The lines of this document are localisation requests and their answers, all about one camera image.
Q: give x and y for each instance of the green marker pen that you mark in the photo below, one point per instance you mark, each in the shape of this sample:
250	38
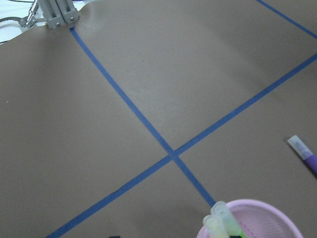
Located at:
222	211

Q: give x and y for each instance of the purple marker pen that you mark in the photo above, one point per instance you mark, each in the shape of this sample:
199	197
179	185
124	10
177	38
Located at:
307	156

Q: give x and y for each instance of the aluminium frame post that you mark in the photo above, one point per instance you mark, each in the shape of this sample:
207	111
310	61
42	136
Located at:
57	13

